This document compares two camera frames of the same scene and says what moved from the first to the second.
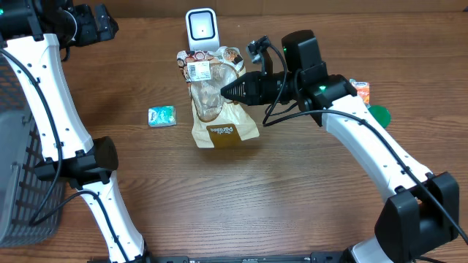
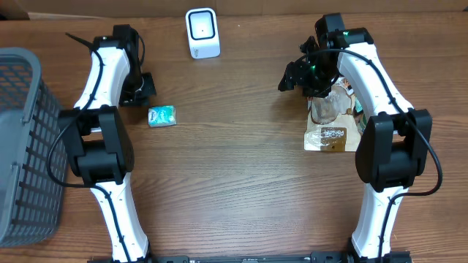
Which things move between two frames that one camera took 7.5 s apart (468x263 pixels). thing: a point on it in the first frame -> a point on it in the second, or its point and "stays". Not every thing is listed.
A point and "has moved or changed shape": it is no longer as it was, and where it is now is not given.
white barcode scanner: [202, 29] stays
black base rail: [240, 257] stays
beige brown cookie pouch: [218, 120] has moved or changed shape
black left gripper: [94, 33] -> [148, 87]
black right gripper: [251, 82] -> [296, 77]
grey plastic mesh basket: [23, 196] stays
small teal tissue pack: [161, 116] stays
